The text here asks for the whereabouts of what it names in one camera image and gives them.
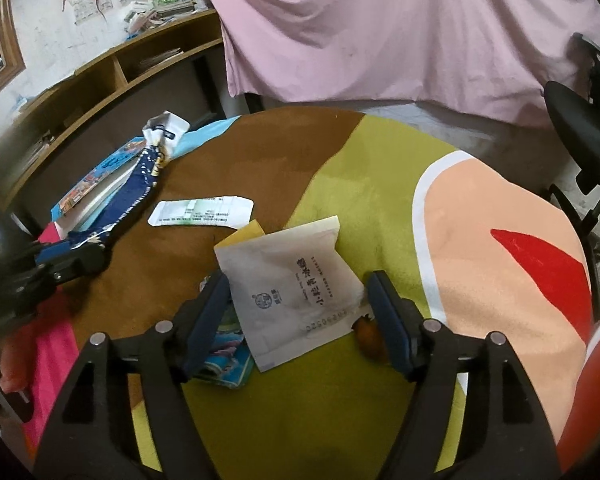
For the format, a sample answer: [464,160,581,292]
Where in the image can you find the printed paper bag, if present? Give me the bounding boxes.
[214,215,368,373]

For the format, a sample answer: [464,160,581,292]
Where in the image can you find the blue illustrated book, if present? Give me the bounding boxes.
[50,137,151,223]

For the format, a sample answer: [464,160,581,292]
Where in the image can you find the pink hanging sheet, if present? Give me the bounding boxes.
[187,0,600,126]

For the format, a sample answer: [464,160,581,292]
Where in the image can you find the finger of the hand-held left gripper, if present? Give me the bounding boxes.
[35,242,112,286]

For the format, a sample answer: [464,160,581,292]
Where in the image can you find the white and green paper packet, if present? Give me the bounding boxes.
[147,195,255,227]

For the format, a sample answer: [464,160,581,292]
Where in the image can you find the red basin with white rim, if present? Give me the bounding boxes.
[555,307,600,471]

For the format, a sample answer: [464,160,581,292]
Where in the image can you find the person's left hand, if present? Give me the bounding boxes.
[0,329,33,401]

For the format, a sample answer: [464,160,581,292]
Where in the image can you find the small pile of papers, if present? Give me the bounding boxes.
[137,47,185,68]

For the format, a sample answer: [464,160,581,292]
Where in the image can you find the blue and white snack wrapper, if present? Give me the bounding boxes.
[34,110,191,261]

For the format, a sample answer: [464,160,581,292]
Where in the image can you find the multicoloured patchwork blanket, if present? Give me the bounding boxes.
[25,105,600,480]

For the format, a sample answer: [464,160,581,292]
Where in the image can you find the black office chair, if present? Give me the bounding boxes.
[544,32,600,271]

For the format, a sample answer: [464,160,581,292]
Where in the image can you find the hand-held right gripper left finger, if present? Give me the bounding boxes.
[32,271,233,480]

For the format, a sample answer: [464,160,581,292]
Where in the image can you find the teal printed snack wrapper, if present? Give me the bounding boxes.
[195,280,253,389]

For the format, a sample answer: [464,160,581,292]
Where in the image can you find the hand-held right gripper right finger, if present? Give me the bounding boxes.
[366,270,563,480]

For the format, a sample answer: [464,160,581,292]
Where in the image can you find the shrivelled orange fruit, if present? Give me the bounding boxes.
[355,314,392,362]

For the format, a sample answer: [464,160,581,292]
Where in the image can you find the wooden shelf desk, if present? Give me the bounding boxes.
[0,7,226,231]

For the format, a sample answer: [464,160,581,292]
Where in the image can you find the stack of books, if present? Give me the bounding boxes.
[122,0,203,31]

